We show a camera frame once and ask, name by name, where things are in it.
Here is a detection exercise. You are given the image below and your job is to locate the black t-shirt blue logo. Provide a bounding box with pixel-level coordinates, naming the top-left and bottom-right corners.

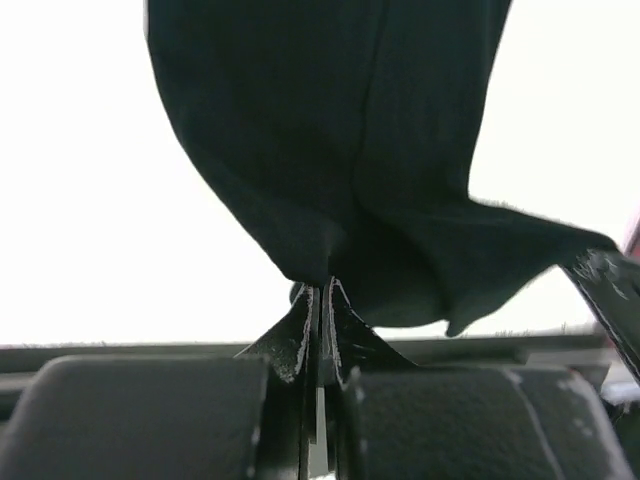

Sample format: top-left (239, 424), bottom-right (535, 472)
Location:
top-left (146, 1), bottom-right (615, 336)

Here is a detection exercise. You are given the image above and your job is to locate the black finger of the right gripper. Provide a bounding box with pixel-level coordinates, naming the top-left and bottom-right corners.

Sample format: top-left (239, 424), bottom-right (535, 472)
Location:
top-left (562, 249), bottom-right (639, 381)

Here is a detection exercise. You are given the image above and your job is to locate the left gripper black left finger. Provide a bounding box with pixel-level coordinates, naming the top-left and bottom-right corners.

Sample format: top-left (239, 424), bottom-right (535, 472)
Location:
top-left (239, 286), bottom-right (320, 479)

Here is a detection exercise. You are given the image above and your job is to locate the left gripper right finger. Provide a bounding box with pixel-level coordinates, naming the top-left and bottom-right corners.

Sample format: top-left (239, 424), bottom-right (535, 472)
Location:
top-left (322, 277), bottom-right (418, 479)

